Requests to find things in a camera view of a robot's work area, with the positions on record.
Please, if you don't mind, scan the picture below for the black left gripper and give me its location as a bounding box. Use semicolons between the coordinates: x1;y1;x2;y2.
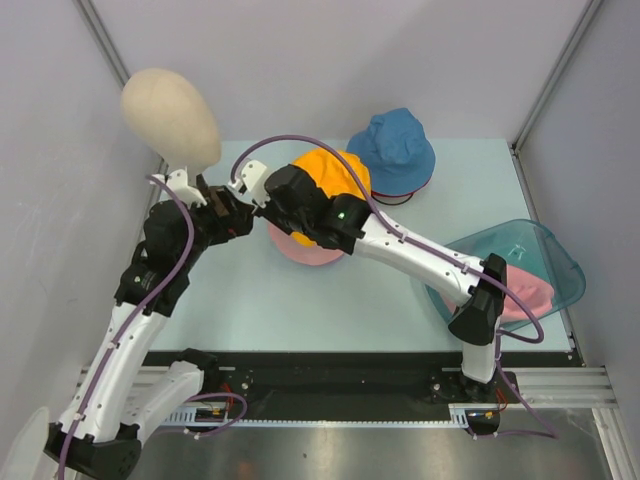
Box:
178;185;254;270

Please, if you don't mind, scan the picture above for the yellow hat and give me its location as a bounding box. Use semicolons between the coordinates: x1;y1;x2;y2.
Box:
289;147;374;249

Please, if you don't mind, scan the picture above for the pink bucket hat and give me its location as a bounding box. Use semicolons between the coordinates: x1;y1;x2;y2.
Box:
267;223;344;267

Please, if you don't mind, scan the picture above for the red bucket hat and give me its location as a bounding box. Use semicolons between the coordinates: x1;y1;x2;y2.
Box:
371;183;429;199

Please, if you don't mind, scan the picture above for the blue hat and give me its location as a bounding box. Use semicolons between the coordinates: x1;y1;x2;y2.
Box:
346;108;436;193

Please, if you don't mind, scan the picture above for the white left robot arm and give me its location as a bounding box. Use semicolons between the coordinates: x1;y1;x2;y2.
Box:
44;186;253;479

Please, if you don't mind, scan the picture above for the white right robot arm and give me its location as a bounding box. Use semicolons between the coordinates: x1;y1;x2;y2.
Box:
240;161;507;401

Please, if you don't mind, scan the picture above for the beige mannequin head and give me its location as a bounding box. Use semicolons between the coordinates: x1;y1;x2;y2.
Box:
120;68;222;178

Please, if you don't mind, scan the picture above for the teal plastic basket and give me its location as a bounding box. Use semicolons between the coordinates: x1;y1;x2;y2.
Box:
446;219;586;319

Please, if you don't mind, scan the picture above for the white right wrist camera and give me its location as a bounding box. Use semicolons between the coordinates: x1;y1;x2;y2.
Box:
228;159;272;208

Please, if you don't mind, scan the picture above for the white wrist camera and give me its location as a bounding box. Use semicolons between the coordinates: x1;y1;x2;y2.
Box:
228;159;272;208
150;169;207;207

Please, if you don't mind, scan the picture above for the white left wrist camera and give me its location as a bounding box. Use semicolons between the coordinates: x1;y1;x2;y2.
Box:
150;169;207;207

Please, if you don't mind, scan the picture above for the black wire hat stand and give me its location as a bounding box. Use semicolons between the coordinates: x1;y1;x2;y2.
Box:
372;192;414;206

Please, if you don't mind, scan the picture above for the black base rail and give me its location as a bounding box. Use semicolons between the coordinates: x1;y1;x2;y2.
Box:
139;351;584;426

